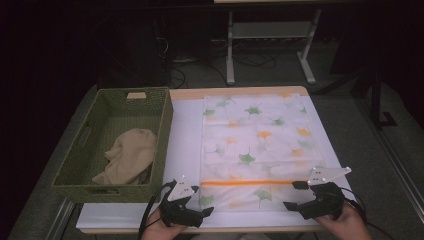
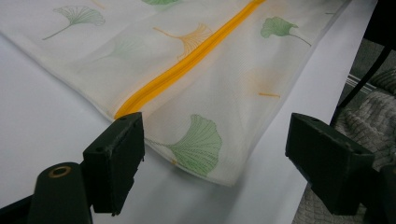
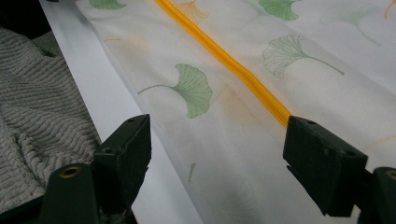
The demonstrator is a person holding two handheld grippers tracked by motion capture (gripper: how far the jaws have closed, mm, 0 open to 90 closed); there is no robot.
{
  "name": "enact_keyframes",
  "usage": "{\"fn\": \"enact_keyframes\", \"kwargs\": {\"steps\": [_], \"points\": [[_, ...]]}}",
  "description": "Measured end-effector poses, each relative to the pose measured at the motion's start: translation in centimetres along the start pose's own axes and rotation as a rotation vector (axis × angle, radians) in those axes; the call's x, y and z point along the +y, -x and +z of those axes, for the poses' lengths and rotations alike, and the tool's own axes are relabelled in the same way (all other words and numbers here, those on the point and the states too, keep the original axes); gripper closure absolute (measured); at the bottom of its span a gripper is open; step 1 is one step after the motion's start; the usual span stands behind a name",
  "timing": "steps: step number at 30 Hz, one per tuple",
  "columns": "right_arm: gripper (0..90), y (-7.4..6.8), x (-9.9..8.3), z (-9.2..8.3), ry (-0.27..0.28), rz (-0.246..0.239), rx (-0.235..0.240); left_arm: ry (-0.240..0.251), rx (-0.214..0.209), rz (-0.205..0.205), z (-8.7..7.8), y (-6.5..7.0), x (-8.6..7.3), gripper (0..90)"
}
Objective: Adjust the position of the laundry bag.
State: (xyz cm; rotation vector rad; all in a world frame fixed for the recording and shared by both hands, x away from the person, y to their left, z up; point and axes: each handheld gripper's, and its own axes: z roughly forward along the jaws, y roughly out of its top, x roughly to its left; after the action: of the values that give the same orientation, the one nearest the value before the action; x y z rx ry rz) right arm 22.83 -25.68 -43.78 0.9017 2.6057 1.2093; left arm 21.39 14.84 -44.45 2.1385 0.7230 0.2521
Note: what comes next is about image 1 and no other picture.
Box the black floor cables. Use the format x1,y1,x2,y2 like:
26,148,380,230
168,49,278,89

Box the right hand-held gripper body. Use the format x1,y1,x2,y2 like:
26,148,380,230
295,165,353,222

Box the grey tray under desk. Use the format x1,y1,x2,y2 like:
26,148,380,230
231,20,314,40

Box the green woven basket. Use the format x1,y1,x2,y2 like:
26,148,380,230
50,86,174,204

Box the hand-held gripper black cable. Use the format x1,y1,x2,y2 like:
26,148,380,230
341,186,399,240
137,179,176,240

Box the metal floor rail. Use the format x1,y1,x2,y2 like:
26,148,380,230
353,96,424,224
44,199,76,240

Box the black metal stand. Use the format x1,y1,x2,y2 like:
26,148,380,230
314,64,398,130

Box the right hand-held gripper black cable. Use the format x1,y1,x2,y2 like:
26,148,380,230
341,186,399,240

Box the person's right hand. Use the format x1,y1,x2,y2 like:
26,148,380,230
314,201,373,240

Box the white table sheet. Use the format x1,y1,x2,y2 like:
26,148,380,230
75,94,356,231

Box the beige cloth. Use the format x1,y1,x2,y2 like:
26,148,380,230
91,128,158,187

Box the leaf print zip bag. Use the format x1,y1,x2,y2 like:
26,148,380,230
198,92,326,213

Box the left hand-held gripper black cable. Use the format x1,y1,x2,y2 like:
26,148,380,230
137,179,176,240

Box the person's left hand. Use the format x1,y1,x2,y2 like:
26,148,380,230
141,209,188,240

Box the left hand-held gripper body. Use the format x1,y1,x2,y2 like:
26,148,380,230
158,174,205,229

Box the white metal desk frame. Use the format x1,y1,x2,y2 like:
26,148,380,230
225,9,323,86

